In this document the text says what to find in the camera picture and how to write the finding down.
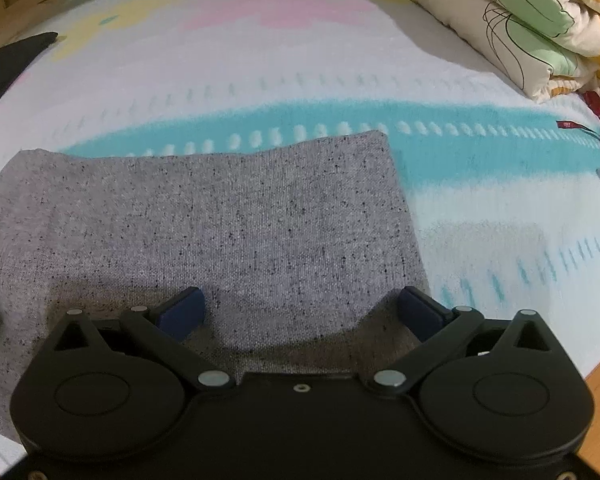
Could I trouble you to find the grey speckled pants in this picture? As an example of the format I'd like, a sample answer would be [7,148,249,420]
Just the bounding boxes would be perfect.
[0,131,427,438]

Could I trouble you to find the floral pastel bed blanket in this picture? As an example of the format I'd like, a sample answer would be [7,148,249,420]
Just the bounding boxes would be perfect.
[0,0,600,399]

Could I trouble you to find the black folded garment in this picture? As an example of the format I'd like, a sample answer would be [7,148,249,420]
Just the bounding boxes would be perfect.
[0,32,58,99]

